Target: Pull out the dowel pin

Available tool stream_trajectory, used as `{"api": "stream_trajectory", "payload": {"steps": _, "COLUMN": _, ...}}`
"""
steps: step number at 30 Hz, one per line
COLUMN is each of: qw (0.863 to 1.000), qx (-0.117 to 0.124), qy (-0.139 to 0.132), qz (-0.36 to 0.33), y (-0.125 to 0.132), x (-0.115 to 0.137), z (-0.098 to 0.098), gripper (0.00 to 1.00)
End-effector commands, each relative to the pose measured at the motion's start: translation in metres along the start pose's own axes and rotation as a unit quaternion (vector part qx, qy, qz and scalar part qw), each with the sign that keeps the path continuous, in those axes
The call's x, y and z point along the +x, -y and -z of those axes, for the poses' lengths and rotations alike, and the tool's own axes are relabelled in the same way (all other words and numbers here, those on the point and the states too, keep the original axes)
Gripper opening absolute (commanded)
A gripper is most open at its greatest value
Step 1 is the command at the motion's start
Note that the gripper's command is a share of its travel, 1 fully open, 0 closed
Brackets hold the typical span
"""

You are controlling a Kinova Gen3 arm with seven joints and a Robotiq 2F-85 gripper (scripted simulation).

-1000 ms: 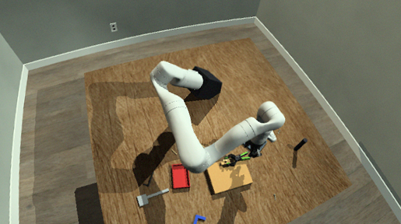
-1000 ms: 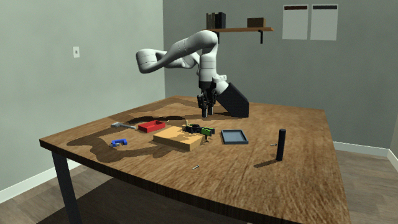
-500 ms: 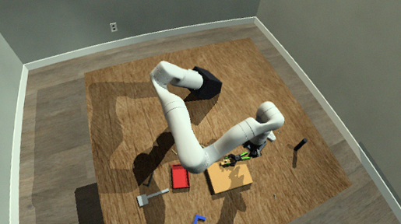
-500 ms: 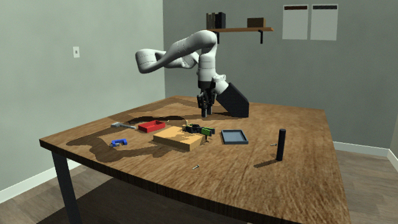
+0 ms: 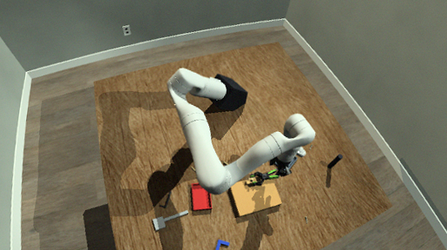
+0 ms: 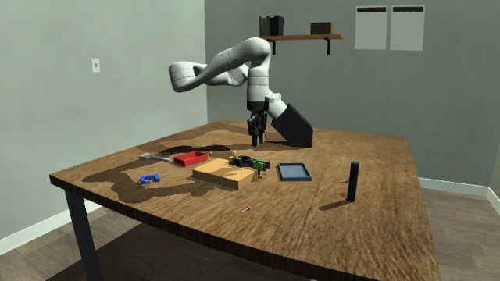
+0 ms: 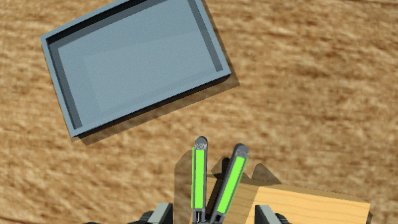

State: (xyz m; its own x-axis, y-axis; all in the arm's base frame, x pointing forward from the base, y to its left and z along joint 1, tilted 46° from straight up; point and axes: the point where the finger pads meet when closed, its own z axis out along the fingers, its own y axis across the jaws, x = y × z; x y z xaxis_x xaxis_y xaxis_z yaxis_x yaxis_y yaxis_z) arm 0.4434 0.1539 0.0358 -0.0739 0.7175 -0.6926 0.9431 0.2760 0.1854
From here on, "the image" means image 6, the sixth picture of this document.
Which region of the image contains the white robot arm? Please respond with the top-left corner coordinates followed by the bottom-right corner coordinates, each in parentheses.
top-left (169, 37), bottom-right (287, 119)

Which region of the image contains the red open tray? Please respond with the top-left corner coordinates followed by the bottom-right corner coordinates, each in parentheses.
top-left (173, 151), bottom-right (207, 167)

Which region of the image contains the black cylinder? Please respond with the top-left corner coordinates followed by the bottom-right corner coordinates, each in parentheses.
top-left (347, 162), bottom-right (359, 202)

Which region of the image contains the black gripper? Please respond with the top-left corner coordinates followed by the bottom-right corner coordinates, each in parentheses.
top-left (247, 101), bottom-right (269, 148)

